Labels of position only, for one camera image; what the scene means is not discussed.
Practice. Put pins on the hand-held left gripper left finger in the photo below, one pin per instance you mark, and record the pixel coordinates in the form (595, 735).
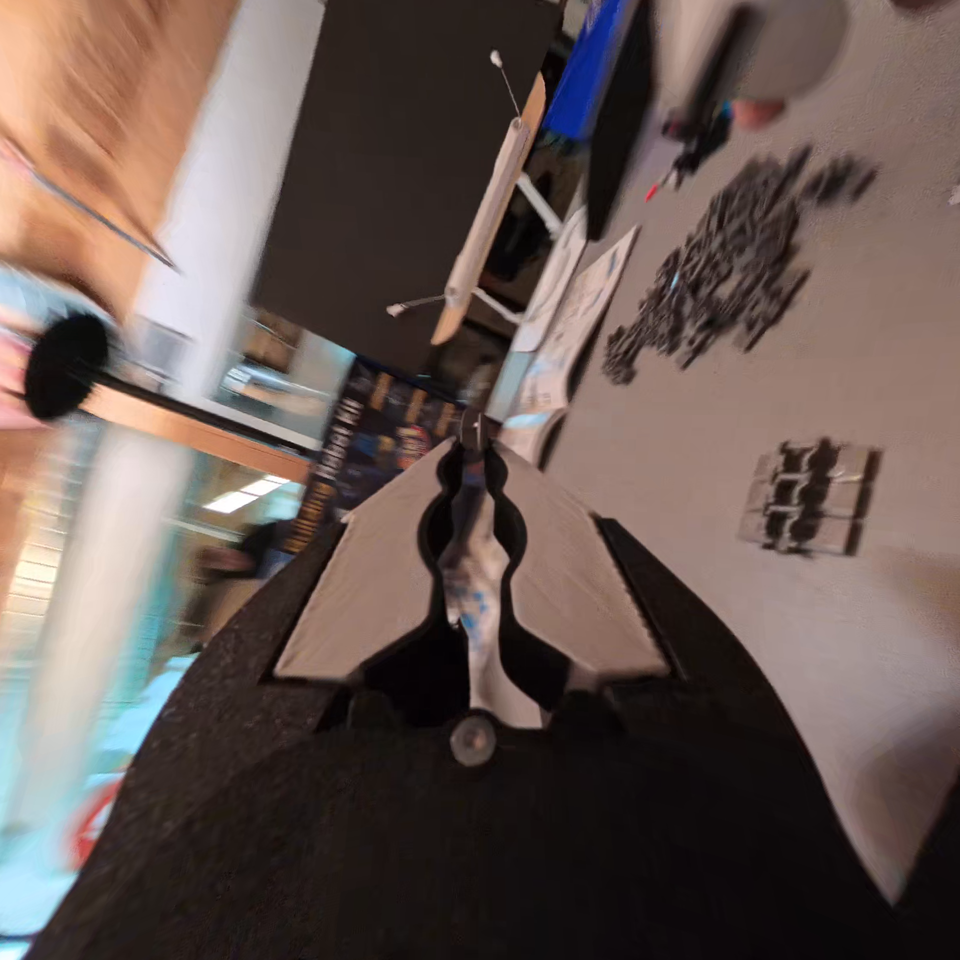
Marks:
(367, 592)

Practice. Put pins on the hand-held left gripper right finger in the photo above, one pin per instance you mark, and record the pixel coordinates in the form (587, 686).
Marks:
(585, 592)

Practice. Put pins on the pile of grey track pieces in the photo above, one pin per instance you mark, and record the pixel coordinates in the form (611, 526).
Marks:
(720, 262)

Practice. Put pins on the grey desk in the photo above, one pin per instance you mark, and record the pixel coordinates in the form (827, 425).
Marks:
(861, 375)

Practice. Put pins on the person's right hand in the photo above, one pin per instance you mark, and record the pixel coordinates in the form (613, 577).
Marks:
(757, 114)

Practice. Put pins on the toy kit box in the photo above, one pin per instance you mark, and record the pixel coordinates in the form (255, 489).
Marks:
(360, 450)

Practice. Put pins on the dark slab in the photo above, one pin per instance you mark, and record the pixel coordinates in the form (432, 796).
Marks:
(618, 135)

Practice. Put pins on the blue storage bin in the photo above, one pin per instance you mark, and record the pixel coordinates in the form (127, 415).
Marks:
(592, 59)

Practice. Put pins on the instruction manual booklet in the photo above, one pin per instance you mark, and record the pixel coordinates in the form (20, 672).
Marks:
(592, 299)

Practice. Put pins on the white book stand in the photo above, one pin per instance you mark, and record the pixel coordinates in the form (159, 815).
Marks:
(487, 210)

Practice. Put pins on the black disc on rod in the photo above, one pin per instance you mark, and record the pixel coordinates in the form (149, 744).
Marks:
(67, 367)

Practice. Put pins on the white pillar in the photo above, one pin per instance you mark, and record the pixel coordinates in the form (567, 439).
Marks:
(217, 225)

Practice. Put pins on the black board panel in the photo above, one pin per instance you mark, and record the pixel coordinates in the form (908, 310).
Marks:
(389, 150)

